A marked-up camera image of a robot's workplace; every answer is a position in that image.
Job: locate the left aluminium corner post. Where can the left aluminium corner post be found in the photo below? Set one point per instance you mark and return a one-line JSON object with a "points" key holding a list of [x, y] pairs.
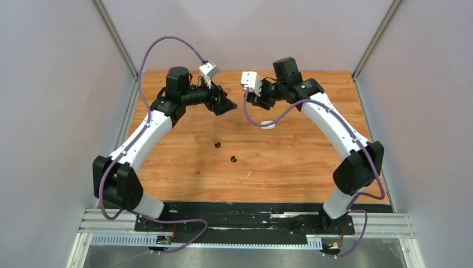
{"points": [[115, 36]]}

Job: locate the aluminium corner post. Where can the aluminium corner post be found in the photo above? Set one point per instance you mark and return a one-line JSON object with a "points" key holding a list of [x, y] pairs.
{"points": [[379, 33], [115, 36]]}

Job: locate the right aluminium corner post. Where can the right aluminium corner post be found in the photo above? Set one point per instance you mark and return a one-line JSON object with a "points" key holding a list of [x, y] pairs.
{"points": [[379, 33]]}

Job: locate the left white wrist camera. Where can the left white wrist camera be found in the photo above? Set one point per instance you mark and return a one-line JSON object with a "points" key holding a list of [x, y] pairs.
{"points": [[208, 70]]}

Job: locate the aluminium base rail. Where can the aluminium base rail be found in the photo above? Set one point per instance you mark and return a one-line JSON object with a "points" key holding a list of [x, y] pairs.
{"points": [[373, 225]]}

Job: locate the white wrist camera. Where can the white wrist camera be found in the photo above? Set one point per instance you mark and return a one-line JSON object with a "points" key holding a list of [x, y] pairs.
{"points": [[251, 80], [208, 70]]}

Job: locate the white earbud charging case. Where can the white earbud charging case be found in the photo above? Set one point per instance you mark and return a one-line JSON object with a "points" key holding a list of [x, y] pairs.
{"points": [[265, 125]]}

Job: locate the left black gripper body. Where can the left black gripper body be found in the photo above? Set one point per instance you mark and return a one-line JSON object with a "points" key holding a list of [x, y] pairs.
{"points": [[215, 106]]}

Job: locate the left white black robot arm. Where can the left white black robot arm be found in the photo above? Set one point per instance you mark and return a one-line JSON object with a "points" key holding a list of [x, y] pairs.
{"points": [[115, 177]]}

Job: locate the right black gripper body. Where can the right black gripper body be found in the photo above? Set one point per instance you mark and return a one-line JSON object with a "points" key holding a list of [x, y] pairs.
{"points": [[268, 97]]}

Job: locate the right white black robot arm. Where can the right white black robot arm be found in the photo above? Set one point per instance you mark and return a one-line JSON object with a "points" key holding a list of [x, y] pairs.
{"points": [[361, 159]]}

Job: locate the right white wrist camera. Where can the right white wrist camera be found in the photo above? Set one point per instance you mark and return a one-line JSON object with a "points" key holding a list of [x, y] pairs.
{"points": [[251, 80]]}

